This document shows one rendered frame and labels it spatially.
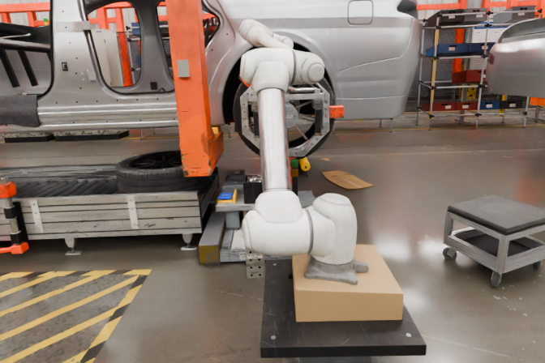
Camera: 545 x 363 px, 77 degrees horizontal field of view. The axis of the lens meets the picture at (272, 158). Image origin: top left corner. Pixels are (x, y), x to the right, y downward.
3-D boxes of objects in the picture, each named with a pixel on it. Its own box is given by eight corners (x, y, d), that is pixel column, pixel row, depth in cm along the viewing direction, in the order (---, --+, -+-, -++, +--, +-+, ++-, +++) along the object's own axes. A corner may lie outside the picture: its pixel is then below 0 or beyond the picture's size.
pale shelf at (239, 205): (297, 197, 193) (296, 191, 193) (299, 208, 177) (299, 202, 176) (220, 199, 193) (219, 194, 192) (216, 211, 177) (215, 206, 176)
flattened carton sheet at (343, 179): (344, 172, 380) (344, 168, 380) (374, 187, 330) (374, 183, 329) (319, 175, 371) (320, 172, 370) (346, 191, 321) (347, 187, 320)
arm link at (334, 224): (362, 263, 118) (368, 202, 113) (311, 267, 114) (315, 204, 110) (344, 242, 133) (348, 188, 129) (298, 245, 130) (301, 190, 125)
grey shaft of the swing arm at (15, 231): (31, 249, 222) (14, 175, 210) (25, 254, 217) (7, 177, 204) (17, 249, 222) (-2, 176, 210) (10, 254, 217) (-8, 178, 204)
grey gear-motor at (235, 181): (253, 207, 270) (251, 164, 261) (251, 231, 229) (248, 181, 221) (230, 208, 270) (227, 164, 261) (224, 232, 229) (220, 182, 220)
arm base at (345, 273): (370, 287, 114) (371, 271, 113) (303, 278, 118) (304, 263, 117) (366, 260, 132) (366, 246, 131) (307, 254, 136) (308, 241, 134)
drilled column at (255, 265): (264, 268, 200) (262, 200, 190) (264, 278, 190) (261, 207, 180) (247, 269, 200) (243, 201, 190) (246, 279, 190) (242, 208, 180)
